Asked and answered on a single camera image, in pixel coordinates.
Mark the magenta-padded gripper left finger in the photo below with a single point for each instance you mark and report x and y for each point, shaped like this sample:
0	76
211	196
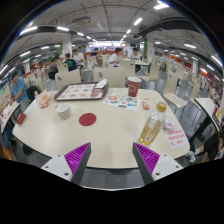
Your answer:
76	158

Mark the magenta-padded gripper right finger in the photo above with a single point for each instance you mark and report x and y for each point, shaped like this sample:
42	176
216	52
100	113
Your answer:
148	158

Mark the clear bottle with yellow drink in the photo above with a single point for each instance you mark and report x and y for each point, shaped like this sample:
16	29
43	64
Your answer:
152	126

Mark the white sign with red print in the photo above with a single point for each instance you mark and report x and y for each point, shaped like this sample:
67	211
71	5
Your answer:
176	138

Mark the clear plastic bag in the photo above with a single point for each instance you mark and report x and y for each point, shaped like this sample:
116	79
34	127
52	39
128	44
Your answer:
169	126

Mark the flat round red coaster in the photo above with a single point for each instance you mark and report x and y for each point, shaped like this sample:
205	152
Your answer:
87	119

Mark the brown houndstooth mug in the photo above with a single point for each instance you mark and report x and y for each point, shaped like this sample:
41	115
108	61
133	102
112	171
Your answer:
63	112

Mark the small red sauce packet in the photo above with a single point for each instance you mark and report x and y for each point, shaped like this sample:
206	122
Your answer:
145	105

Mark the colourful printed paper flyer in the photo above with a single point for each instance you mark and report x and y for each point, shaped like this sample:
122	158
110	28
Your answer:
121	102

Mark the person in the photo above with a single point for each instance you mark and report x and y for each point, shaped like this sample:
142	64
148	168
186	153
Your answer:
114	60
136	56
70	63
95	52
79	58
213	143
19	90
53	68

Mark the brown food tray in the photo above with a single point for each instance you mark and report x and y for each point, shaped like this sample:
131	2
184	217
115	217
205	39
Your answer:
78	91

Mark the crumpled food wrapper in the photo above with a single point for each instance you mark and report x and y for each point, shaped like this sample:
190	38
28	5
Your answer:
45	99

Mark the white paper slip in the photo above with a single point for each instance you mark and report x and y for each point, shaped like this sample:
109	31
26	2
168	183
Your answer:
31	107

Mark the red paper cup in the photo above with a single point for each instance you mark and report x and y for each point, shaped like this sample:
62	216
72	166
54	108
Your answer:
134	87

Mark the white neighbouring table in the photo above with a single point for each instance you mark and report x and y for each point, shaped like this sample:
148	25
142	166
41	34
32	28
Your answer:
206	106

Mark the white paper napkin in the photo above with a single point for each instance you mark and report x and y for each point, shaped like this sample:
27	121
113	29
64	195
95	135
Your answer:
101	84

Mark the black backpack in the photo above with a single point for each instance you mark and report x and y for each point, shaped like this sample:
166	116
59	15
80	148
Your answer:
32	92

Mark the neighbouring table with paper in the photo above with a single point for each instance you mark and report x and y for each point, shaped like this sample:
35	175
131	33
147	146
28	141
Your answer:
6	115

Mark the group of beige chairs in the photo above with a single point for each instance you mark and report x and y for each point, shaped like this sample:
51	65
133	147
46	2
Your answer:
111	76

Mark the ceiling air conditioner unit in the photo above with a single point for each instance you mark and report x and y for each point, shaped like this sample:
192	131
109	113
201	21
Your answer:
81	21

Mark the group of ceiling lights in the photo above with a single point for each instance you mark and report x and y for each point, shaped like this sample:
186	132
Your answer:
161	6

